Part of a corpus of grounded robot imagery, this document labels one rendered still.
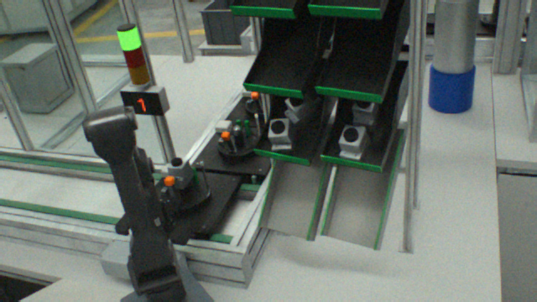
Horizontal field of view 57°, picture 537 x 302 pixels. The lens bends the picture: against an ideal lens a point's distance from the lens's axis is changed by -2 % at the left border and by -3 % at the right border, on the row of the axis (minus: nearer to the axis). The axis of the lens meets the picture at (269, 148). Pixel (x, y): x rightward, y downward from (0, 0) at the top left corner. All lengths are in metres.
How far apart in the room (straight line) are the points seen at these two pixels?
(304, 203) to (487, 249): 0.48
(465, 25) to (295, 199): 0.87
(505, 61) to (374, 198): 1.16
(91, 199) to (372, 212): 0.87
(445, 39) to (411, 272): 0.83
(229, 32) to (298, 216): 2.20
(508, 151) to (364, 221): 0.70
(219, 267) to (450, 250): 0.58
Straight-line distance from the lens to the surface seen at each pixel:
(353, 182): 1.18
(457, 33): 1.77
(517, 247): 1.93
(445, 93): 1.85
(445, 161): 1.65
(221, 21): 3.25
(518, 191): 1.77
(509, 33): 2.14
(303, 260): 1.32
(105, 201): 1.59
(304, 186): 1.20
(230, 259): 1.21
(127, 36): 1.34
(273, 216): 1.22
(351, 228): 1.17
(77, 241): 1.47
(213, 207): 1.35
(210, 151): 1.57
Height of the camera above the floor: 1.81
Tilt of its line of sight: 33 degrees down
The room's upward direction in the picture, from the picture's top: 8 degrees counter-clockwise
